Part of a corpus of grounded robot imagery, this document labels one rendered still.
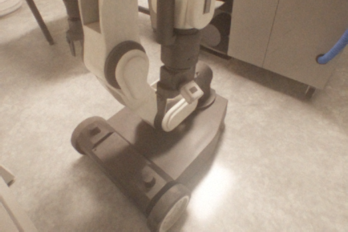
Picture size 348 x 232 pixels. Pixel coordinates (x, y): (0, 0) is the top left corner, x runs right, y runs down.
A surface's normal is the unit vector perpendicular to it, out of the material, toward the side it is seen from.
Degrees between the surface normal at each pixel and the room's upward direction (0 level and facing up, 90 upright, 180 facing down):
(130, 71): 90
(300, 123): 0
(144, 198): 45
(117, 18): 90
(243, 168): 0
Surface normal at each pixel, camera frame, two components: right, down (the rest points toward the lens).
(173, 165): -0.07, -0.69
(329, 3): -0.64, 0.58
